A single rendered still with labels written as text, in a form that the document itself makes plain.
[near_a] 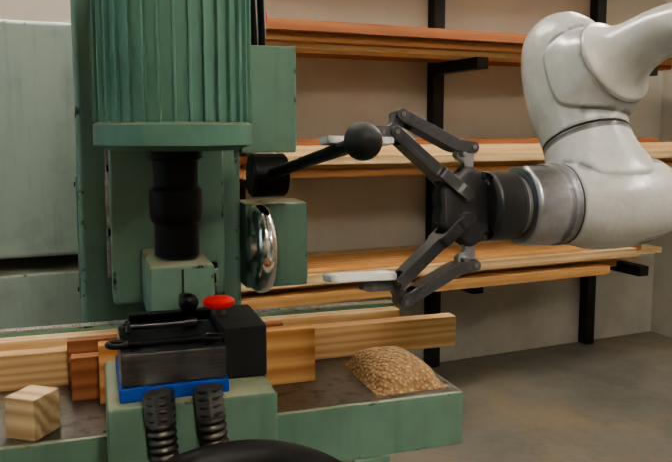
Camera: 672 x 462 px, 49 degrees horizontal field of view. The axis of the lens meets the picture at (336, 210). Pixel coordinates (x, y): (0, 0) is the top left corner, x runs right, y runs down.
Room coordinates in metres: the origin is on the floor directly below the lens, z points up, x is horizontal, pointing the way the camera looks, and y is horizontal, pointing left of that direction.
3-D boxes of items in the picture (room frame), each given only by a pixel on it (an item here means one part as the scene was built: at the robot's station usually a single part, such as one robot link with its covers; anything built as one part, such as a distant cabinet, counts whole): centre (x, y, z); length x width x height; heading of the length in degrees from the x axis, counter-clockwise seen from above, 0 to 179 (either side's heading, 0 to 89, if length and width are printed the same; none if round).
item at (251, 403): (0.65, 0.14, 0.91); 0.15 x 0.14 x 0.09; 108
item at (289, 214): (1.06, 0.09, 1.02); 0.09 x 0.07 x 0.12; 108
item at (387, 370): (0.83, -0.06, 0.91); 0.12 x 0.09 x 0.03; 18
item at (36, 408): (0.66, 0.28, 0.92); 0.04 x 0.03 x 0.04; 163
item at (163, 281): (0.86, 0.19, 0.99); 0.14 x 0.07 x 0.09; 18
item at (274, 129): (1.09, 0.11, 1.22); 0.09 x 0.08 x 0.15; 18
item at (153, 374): (0.65, 0.13, 0.99); 0.13 x 0.11 x 0.06; 108
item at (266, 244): (1.00, 0.11, 1.02); 0.12 x 0.03 x 0.12; 18
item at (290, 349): (0.78, 0.14, 0.93); 0.23 x 0.02 x 0.06; 108
